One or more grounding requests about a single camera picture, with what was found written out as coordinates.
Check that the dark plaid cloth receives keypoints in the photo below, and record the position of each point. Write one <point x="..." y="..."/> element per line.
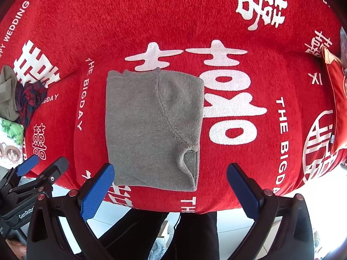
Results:
<point x="31" y="100"/>

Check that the olive green cloth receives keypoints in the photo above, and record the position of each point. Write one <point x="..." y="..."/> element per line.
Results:
<point x="7" y="92"/>

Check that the grey sweater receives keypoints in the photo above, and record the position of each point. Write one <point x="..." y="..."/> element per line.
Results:
<point x="154" y="130"/>

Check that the person's left hand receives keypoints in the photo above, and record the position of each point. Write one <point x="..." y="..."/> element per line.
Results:
<point x="19" y="250"/>

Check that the red cushion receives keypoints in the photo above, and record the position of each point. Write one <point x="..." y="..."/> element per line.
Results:
<point x="337" y="100"/>

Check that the cartoon print pillow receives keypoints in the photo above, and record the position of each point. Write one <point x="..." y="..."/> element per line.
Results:
<point x="10" y="138"/>

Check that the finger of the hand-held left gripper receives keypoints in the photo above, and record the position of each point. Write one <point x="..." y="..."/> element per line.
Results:
<point x="57" y="168"/>
<point x="27" y="165"/>

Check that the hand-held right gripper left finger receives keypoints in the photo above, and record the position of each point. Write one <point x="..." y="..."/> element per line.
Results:
<point x="97" y="192"/>

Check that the person's black pants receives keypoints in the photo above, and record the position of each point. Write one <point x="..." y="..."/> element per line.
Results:
<point x="189" y="235"/>

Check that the red printed blanket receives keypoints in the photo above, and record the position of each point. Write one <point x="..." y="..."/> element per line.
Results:
<point x="189" y="32"/>

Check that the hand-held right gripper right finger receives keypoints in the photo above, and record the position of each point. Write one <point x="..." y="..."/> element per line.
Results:
<point x="244" y="195"/>

